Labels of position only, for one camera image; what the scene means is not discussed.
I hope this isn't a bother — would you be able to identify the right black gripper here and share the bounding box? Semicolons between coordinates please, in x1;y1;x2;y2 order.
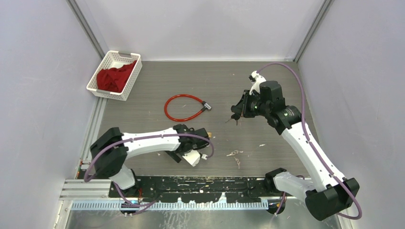
233;90;270;118

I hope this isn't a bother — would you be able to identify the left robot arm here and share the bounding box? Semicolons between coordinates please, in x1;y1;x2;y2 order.
84;124;211;197

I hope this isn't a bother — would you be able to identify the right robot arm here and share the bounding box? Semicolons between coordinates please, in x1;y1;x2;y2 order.
231;81;360;221

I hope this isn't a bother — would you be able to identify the small silver key bunch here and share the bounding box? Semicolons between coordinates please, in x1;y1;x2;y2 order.
226;150;243;169

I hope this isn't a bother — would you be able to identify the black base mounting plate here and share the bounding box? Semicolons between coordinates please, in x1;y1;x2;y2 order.
123;176;282;203

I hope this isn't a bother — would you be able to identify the red cloth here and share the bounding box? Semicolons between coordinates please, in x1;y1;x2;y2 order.
96;61;137;93

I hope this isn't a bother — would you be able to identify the white plastic perforated basket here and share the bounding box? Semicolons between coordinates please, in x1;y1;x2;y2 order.
86;51;142;101

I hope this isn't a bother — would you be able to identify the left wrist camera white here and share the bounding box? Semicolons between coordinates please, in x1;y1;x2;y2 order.
182;150;202;167

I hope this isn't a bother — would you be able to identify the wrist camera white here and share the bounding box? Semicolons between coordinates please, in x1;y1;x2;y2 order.
249;71;266;95
182;150;202;167

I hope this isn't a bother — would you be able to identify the red cable lock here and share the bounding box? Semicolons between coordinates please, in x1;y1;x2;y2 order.
164;94;212;122

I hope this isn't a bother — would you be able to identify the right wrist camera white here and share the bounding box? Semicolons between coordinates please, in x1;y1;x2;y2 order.
249;71;266;95

